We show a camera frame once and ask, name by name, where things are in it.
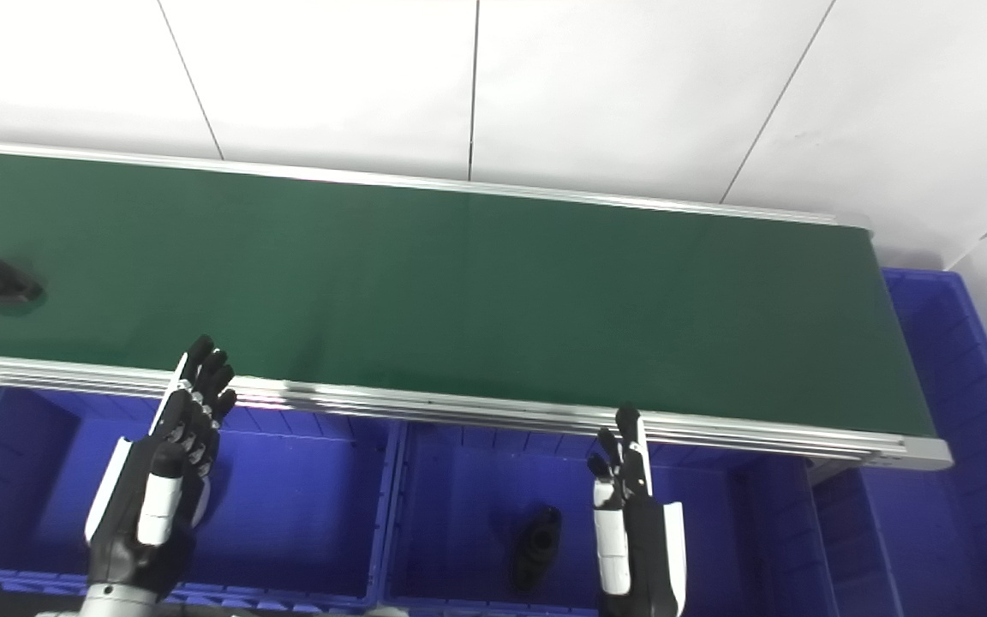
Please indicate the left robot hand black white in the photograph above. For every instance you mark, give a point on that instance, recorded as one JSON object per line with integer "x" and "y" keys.
{"x": 129, "y": 531}

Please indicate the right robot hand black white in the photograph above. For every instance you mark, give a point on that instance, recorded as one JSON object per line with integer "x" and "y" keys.
{"x": 643, "y": 548}

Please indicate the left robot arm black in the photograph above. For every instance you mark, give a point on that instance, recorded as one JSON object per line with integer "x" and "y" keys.
{"x": 116, "y": 602}

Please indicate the large blue plastic bin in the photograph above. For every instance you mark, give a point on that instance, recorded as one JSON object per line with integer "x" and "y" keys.
{"x": 956, "y": 514}

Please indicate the green conveyor belt aluminium frame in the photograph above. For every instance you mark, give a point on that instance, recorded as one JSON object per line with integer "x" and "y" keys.
{"x": 459, "y": 291}

